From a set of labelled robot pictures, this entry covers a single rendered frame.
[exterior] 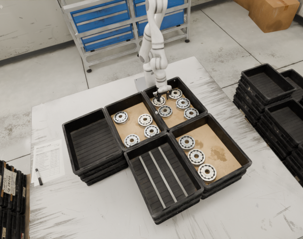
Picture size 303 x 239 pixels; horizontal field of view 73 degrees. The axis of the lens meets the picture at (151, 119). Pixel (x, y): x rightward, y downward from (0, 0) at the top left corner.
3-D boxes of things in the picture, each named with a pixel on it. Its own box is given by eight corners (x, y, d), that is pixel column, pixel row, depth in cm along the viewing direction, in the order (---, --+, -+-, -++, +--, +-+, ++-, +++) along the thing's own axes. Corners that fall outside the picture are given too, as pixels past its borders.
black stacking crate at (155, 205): (127, 160, 129) (123, 152, 120) (168, 141, 134) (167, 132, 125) (154, 223, 106) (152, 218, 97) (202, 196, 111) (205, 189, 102)
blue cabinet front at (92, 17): (85, 51, 292) (69, 11, 247) (133, 37, 300) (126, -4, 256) (86, 52, 290) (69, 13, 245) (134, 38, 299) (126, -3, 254)
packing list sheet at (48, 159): (31, 147, 156) (31, 147, 155) (61, 137, 159) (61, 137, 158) (31, 187, 136) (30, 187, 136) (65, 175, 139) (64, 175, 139)
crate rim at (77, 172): (62, 125, 139) (61, 124, 137) (103, 108, 144) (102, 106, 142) (75, 176, 116) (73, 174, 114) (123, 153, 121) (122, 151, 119)
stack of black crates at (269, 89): (230, 102, 232) (240, 71, 197) (253, 94, 236) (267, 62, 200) (252, 129, 209) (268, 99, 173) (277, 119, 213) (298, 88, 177)
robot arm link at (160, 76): (152, 82, 131) (165, 82, 130) (148, 62, 119) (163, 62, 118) (153, 75, 135) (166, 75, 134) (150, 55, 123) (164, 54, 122)
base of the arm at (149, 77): (144, 83, 171) (141, 66, 158) (154, 79, 173) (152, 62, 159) (148, 89, 166) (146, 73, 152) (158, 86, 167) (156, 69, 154)
